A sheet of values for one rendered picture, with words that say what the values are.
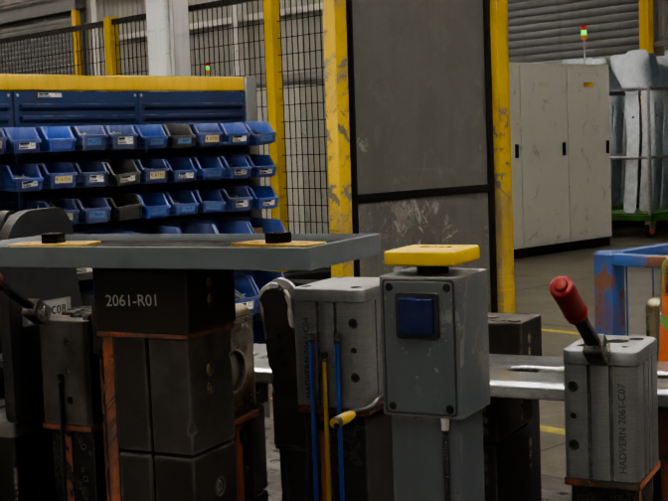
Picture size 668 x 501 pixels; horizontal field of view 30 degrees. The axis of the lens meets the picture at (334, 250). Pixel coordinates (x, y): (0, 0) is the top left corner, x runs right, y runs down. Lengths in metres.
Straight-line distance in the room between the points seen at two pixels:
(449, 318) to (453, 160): 3.87
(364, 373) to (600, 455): 0.23
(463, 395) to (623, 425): 0.19
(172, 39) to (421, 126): 2.05
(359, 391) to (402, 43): 3.50
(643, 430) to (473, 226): 3.83
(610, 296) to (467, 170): 1.79
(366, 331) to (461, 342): 0.22
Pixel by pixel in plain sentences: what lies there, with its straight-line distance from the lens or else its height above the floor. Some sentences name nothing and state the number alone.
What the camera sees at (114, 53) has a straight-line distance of 7.17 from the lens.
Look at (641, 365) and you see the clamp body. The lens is 1.12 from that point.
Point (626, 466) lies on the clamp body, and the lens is 1.12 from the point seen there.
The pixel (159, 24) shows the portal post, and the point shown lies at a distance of 6.43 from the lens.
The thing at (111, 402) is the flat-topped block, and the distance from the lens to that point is 1.14.
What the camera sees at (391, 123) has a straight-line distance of 4.57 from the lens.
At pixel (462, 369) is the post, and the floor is 1.07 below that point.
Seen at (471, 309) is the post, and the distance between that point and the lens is 0.99.
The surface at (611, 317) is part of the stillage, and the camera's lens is 3.22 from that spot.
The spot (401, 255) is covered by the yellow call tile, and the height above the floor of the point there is 1.16.
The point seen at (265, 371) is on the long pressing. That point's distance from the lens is 1.37.
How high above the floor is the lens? 1.25
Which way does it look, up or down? 5 degrees down
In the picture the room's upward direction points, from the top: 2 degrees counter-clockwise
